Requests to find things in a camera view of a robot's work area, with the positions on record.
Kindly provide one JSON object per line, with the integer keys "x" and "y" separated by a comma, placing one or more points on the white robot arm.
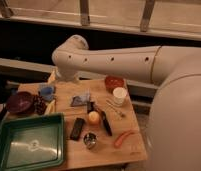
{"x": 172, "y": 72}

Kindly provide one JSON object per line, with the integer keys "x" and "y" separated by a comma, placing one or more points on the black rectangular block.
{"x": 77, "y": 129}

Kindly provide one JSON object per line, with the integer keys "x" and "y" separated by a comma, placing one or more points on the yellow banana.
{"x": 51, "y": 107}

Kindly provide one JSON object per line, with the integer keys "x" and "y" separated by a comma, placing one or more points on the white paper cup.
{"x": 119, "y": 95}

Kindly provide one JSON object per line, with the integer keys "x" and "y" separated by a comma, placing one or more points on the purple bowl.
{"x": 20, "y": 102}

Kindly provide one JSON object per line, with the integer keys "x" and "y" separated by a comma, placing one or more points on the metal fork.
{"x": 116, "y": 110}

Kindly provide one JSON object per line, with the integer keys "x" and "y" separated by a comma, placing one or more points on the green plastic tray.
{"x": 32, "y": 143}

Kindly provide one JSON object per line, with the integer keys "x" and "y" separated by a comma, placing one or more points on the blue plastic cup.
{"x": 46, "y": 92}

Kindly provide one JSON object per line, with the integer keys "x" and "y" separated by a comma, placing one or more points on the red bowl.
{"x": 113, "y": 82}

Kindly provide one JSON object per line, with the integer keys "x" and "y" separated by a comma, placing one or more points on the grey crumpled cloth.
{"x": 80, "y": 100}

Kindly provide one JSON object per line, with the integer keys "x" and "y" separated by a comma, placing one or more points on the dark grape bunch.
{"x": 39, "y": 105}

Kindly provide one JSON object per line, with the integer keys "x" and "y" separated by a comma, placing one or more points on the red yellow apple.
{"x": 94, "y": 118}

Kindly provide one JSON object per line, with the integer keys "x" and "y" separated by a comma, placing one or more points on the orange carrot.
{"x": 120, "y": 139}

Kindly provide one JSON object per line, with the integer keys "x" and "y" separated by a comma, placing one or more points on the shiny metal cup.
{"x": 90, "y": 140}

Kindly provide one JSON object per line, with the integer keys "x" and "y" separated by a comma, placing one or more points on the wooden table board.
{"x": 77, "y": 156}

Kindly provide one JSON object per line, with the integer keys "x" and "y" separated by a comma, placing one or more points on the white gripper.
{"x": 66, "y": 75}

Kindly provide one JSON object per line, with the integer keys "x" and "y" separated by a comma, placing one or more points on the black handled knife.
{"x": 105, "y": 121}

